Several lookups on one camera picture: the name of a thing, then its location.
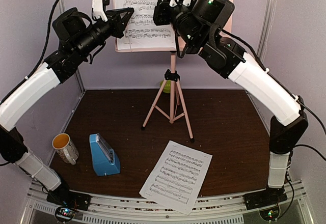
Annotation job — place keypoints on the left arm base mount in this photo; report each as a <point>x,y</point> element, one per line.
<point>69,202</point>

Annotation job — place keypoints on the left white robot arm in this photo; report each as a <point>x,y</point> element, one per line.
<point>81,38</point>

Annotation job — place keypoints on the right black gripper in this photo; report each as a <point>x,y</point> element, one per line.
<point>159,16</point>

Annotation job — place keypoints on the green plastic bowl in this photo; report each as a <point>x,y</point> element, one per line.
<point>167,87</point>

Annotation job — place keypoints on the blue metronome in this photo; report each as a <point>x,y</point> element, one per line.
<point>105,161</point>

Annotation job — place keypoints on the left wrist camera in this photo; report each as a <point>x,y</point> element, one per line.
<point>98,9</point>

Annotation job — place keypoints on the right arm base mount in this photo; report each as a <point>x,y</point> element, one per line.
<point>267,202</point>

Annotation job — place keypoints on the pink perforated music stand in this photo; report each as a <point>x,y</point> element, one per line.
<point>177,104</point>

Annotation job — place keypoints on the aluminium front rail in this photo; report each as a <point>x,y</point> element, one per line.
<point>229,208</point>

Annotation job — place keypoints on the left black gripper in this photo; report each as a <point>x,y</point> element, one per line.
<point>118,23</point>

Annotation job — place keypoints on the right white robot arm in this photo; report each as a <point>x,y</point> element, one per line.
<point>200,23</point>

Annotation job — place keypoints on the sheet music page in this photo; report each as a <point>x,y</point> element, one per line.
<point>141,34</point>
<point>177,178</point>

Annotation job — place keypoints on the patterned ceramic mug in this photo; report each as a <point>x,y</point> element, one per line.
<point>64,146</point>

